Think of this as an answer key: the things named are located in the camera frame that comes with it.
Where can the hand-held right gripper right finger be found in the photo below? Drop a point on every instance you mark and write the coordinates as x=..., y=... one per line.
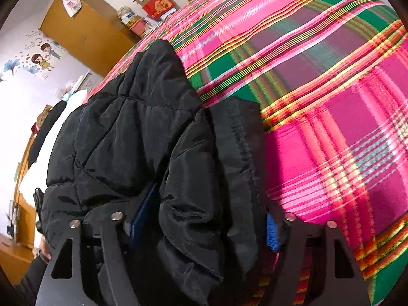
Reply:
x=273, y=234

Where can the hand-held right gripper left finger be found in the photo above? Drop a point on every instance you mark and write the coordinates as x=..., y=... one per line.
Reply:
x=143, y=212

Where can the black hooded jacket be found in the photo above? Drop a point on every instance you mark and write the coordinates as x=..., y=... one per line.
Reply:
x=143, y=127

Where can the person's left forearm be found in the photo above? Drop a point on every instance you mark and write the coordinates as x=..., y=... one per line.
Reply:
x=32, y=277

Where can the person's left hand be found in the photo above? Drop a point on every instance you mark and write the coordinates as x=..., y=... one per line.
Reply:
x=44, y=248

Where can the wooden headboard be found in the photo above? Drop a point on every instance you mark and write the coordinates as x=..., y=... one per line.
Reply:
x=25, y=223

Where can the wooden bedside table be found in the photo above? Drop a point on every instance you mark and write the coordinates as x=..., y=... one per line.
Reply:
x=12, y=258

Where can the dark cloth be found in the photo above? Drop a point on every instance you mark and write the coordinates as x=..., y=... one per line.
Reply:
x=47, y=127

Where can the pink plaid bed sheet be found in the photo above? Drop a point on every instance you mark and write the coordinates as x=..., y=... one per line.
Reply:
x=318, y=86

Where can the wooden cabinet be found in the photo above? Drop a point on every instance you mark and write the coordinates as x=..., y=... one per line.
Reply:
x=86, y=32

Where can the pink plastic container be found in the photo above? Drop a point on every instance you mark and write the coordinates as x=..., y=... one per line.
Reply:
x=138, y=27

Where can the white plastic bag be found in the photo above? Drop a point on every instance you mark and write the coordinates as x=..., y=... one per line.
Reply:
x=71, y=5

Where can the cartoon wall sticker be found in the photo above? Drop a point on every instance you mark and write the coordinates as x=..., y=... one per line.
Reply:
x=41, y=57

